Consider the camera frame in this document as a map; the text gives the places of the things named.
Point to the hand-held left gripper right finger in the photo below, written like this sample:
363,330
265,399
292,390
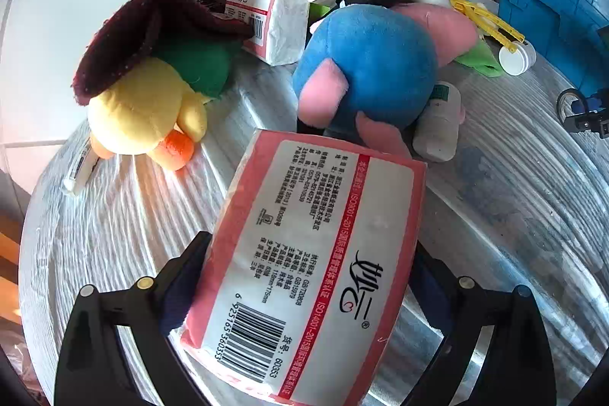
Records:
437,277

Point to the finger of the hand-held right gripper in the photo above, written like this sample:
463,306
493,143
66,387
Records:
592,102
587,123

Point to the white plastic bottle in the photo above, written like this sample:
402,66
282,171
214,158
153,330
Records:
437,125

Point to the white round cap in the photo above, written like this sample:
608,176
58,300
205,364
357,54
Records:
516,59

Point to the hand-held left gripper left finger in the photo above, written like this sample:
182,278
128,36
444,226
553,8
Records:
178,292

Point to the green crocodile plush toy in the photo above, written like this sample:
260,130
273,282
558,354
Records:
478,56

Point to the maroon knit hat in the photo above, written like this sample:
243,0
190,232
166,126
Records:
123,25

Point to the yellow duck plush toy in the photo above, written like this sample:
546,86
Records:
138,111

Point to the white ointment tube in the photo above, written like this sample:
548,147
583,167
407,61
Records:
81,170

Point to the pink and white tissue pack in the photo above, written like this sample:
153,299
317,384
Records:
285,25

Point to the blue and pink plush toy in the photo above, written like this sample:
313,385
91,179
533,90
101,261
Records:
371,59

